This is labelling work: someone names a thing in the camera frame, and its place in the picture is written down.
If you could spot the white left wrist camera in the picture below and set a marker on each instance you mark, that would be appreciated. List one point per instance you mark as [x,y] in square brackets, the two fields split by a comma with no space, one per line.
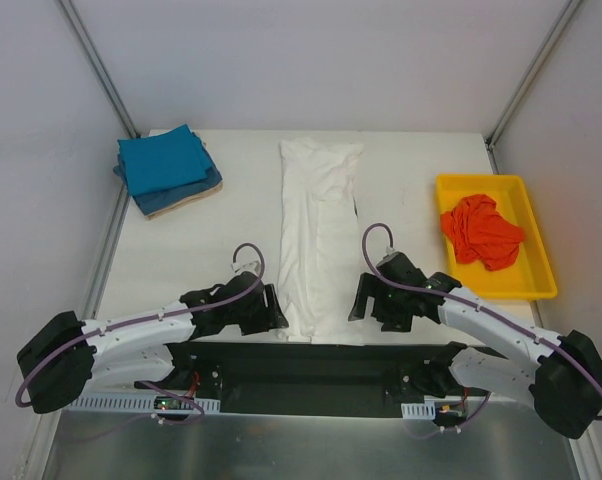
[254,267]

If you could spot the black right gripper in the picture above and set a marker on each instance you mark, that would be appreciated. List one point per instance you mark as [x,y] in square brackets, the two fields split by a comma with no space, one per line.
[369,296]

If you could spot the beige folded t shirt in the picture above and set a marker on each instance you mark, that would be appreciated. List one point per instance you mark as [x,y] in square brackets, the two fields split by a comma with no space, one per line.
[185,201]

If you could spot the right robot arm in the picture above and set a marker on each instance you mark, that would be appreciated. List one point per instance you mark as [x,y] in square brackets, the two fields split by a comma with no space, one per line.
[558,376]

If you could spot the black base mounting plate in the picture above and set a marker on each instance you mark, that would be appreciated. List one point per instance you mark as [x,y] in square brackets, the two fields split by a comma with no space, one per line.
[370,381]

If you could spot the aluminium frame post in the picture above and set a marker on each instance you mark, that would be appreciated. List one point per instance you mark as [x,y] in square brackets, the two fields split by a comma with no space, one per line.
[78,28]
[549,44]

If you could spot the blue folded t shirt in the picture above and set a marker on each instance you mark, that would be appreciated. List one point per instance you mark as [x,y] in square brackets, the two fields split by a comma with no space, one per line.
[150,203]

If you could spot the white t shirt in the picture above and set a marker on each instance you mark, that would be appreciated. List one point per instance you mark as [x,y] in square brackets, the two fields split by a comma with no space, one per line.
[319,264]

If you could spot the orange t shirt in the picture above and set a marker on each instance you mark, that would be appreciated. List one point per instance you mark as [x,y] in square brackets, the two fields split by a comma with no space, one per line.
[478,232]

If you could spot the yellow plastic tray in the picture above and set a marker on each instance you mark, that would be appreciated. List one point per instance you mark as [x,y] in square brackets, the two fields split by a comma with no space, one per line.
[531,277]

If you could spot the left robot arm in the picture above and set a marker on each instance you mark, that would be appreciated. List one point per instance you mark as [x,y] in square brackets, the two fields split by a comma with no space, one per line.
[69,356]

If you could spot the white slotted cable duct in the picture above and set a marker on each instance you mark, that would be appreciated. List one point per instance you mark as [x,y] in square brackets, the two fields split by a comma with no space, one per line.
[128,403]

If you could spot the right aluminium frame post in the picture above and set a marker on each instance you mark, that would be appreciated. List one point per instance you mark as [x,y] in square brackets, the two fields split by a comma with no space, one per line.
[549,44]

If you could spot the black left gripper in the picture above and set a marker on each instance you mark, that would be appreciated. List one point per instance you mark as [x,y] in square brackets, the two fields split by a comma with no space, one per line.
[269,307]

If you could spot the left aluminium frame post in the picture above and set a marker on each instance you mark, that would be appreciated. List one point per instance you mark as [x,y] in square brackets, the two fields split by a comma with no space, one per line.
[78,28]

